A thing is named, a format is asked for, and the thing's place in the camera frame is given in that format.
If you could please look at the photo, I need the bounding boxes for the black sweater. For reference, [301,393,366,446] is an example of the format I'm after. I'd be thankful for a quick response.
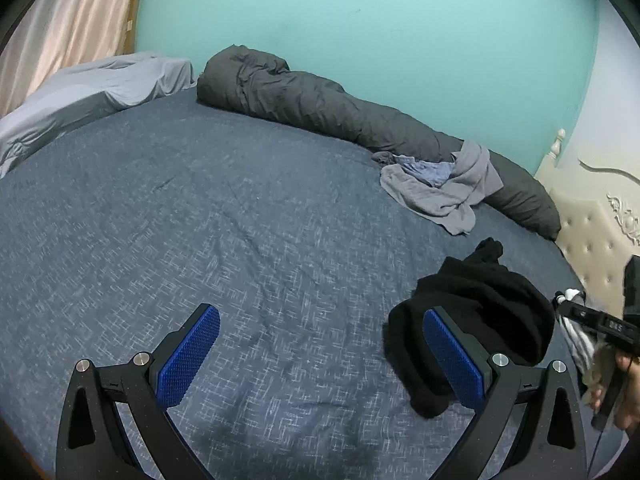
[383,237,554,419]

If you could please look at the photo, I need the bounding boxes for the grey white striped clothes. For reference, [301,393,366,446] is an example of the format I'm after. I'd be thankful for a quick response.
[555,313,615,390]

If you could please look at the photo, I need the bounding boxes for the person's right hand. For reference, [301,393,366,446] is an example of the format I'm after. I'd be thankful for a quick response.
[614,351,639,438]

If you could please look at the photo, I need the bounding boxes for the beige tufted headboard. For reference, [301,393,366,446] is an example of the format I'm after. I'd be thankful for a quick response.
[535,129,639,318]

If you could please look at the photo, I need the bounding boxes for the blue patterned bed sheet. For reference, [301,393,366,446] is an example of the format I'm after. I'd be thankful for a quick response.
[1,91,577,479]

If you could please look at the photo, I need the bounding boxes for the grey crumpled garment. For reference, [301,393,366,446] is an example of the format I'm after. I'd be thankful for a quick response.
[374,140,503,235]

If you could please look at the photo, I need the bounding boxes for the blue patterned garment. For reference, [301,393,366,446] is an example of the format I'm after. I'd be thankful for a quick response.
[393,155,454,188]

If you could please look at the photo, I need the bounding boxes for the light grey pillow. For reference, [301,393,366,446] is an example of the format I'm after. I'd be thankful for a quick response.
[1,52,195,176]

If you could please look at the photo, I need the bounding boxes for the dark grey rolled duvet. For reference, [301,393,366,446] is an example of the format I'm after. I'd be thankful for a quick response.
[196,46,561,240]

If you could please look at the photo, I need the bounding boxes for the pink curtain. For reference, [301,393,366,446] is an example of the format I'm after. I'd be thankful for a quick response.
[1,0,140,115]

